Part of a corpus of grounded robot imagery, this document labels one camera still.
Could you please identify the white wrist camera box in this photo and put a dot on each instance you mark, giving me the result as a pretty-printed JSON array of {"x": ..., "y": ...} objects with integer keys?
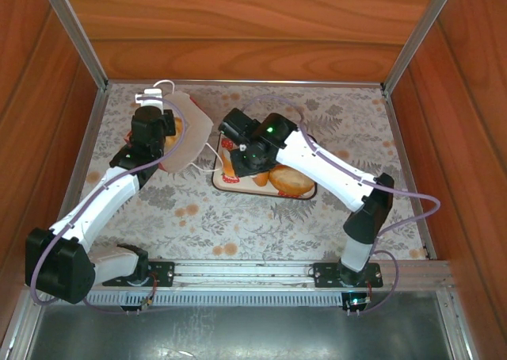
[
  {"x": 150, "y": 96},
  {"x": 242, "y": 148}
]

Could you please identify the floral tablecloth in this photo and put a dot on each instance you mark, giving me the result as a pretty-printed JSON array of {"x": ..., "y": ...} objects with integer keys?
[{"x": 257, "y": 225}]

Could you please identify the slanted aluminium frame post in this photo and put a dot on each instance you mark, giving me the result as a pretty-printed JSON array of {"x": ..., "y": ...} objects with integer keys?
[
  {"x": 73, "y": 35},
  {"x": 421, "y": 31}
]

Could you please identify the long aluminium table edge rail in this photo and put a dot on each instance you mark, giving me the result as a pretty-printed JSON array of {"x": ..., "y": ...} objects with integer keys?
[{"x": 297, "y": 82}]

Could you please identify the strawberry print tray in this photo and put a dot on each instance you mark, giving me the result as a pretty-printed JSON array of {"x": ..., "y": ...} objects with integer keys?
[{"x": 247, "y": 188}]

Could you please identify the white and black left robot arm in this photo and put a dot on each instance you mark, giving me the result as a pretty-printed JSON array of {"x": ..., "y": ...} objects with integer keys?
[{"x": 99, "y": 193}]

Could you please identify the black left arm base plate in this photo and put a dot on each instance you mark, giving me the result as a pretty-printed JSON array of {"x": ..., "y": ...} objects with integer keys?
[{"x": 162, "y": 274}]

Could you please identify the braided fake bread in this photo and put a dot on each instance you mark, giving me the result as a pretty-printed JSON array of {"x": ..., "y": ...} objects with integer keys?
[{"x": 227, "y": 163}]

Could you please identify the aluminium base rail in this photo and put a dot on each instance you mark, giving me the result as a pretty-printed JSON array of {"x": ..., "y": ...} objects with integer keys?
[{"x": 237, "y": 273}]

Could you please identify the short aluminium table edge rail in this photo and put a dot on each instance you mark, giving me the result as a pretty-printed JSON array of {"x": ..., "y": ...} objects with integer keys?
[
  {"x": 85, "y": 154},
  {"x": 400, "y": 138}
]

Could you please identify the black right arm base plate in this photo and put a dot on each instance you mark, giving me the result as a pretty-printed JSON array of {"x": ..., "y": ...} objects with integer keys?
[{"x": 322, "y": 274}]

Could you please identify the circuit board with green light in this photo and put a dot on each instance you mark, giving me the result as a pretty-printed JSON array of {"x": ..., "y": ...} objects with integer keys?
[{"x": 356, "y": 302}]

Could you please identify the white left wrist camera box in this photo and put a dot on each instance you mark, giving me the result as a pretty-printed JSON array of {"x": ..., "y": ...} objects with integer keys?
[{"x": 150, "y": 96}]

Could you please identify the grey metal sheet panel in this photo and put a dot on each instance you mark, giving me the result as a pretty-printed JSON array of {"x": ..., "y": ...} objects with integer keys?
[{"x": 237, "y": 336}]

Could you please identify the oval fake bread loaf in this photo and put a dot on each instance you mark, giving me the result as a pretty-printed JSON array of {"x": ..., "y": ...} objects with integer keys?
[{"x": 261, "y": 178}]

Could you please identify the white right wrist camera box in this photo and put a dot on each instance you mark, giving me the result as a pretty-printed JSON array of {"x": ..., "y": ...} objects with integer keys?
[{"x": 242, "y": 148}]

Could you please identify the aluminium panel frame bar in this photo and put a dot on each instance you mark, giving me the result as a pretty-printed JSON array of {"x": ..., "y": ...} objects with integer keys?
[
  {"x": 20, "y": 328},
  {"x": 455, "y": 328}
]

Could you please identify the red and white paper bag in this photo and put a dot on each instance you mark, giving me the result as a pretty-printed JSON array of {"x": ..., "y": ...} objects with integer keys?
[{"x": 194, "y": 138}]

